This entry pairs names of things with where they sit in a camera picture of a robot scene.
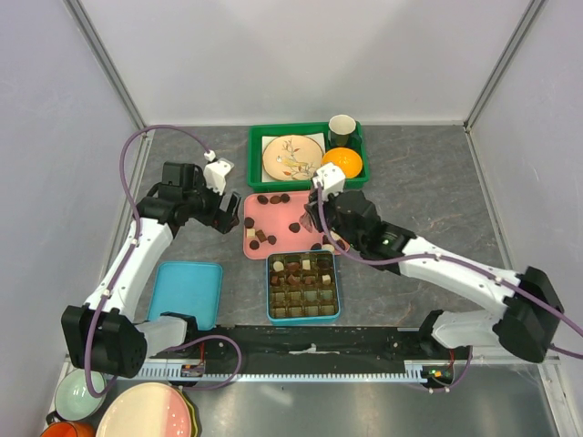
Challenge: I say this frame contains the pale green bowl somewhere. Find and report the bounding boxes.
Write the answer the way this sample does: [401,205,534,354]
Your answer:
[55,369,105,422]

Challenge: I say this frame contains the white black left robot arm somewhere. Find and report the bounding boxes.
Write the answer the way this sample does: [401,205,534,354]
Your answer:
[61,158,241,378]

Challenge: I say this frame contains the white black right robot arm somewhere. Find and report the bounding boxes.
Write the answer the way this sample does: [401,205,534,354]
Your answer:
[307,188,564,363]

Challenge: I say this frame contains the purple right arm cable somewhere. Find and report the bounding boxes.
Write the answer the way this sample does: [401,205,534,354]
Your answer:
[316,184,583,395]

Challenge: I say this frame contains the yellow bowl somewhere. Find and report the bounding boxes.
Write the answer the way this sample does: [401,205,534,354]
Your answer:
[322,147,363,178]

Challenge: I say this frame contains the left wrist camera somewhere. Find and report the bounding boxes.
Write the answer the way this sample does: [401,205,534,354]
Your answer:
[203,158,234,195]

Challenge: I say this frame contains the blue tin lid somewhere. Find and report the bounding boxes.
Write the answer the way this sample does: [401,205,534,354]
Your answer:
[147,261,223,331]

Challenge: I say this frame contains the orange red mug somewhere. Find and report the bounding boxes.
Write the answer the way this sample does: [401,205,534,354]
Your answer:
[40,412,96,437]

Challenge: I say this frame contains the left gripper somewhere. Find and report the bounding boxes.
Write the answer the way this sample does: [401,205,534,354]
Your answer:
[183,171,240,234]

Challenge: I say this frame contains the pink chocolate tray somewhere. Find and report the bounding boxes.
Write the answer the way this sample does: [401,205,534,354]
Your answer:
[242,191,332,260]

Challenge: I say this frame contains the brown plastic chocolate insert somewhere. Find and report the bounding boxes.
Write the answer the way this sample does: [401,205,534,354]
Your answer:
[269,253,339,319]

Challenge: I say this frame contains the green mug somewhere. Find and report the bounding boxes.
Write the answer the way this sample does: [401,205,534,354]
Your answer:
[328,115,363,149]

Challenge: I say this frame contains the blue chocolate tin box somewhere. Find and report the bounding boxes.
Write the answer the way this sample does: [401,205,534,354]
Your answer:
[264,249,342,325]

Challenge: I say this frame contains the green plastic crate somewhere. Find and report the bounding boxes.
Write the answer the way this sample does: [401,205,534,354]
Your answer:
[247,121,371,192]

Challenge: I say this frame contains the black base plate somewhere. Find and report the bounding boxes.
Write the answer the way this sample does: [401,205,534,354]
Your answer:
[156,325,469,362]

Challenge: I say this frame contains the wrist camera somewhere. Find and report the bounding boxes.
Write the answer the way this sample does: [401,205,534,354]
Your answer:
[203,158,234,195]
[312,163,346,196]

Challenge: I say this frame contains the brown bar chocolate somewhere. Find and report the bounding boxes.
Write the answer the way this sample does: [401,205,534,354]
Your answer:
[256,230,267,242]

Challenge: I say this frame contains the metal tongs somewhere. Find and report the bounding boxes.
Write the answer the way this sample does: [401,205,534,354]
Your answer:
[299,201,322,232]

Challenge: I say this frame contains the pink white plate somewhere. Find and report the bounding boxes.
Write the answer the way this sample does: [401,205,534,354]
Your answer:
[96,382,199,437]

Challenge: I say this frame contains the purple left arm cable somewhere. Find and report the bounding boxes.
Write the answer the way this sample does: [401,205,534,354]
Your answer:
[84,124,242,398]

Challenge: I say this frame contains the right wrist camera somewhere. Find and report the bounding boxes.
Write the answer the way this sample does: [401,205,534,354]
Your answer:
[312,163,346,196]

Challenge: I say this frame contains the slotted cable duct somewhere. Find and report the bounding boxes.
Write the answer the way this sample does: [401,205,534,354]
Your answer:
[134,361,441,383]

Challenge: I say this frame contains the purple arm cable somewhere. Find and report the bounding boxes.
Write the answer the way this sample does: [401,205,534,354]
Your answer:
[316,184,583,395]
[84,124,242,398]

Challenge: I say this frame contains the aluminium frame rail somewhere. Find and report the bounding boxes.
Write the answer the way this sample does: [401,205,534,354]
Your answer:
[63,0,151,137]

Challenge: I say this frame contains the decorated ceramic plate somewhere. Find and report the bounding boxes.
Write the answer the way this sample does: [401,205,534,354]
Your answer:
[261,135,323,181]

